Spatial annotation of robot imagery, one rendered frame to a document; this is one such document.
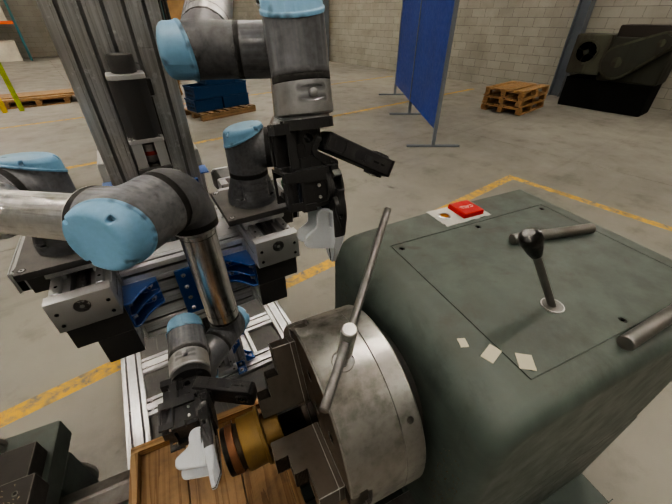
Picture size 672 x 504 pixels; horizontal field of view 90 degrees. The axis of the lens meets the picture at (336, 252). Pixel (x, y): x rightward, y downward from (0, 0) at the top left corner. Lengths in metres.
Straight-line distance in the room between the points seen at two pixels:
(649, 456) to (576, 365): 1.72
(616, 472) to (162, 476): 1.85
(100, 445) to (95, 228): 1.62
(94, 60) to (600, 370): 1.21
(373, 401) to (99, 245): 0.46
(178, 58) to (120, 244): 0.28
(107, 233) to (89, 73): 0.61
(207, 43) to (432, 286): 0.51
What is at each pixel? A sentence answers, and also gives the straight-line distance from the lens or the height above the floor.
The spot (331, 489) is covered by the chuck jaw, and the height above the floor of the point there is 1.11.
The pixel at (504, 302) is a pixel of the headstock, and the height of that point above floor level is 1.25.
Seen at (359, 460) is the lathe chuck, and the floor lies 1.16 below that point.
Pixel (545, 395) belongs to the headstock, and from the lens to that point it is 0.53.
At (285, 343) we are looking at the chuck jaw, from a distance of 0.58.
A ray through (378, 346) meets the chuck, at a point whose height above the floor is 1.23.
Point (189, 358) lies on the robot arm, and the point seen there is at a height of 1.11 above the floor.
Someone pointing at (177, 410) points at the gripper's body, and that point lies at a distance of 0.68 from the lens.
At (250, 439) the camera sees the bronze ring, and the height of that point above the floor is 1.11.
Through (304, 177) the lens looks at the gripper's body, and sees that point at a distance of 0.45.
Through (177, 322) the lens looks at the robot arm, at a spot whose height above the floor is 1.11.
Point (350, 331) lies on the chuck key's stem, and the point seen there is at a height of 1.32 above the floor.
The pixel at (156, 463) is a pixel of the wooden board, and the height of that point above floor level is 0.89.
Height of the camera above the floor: 1.65
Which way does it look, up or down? 35 degrees down
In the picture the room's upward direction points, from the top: straight up
